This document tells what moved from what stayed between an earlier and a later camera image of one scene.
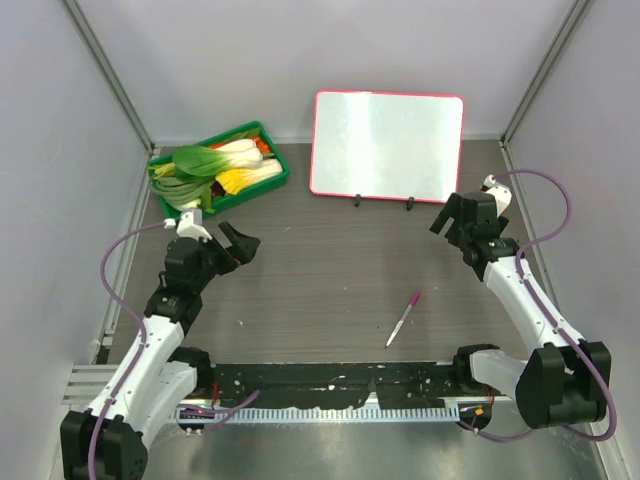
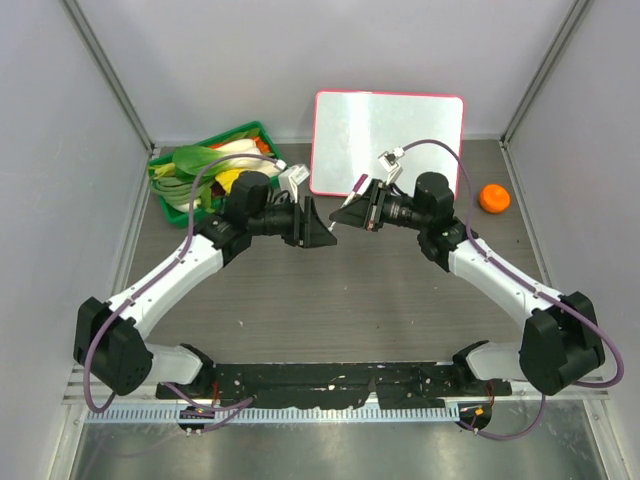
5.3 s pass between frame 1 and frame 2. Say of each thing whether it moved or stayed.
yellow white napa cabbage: stayed
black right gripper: moved
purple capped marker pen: moved
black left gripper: moved
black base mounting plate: stayed
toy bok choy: stayed
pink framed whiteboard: stayed
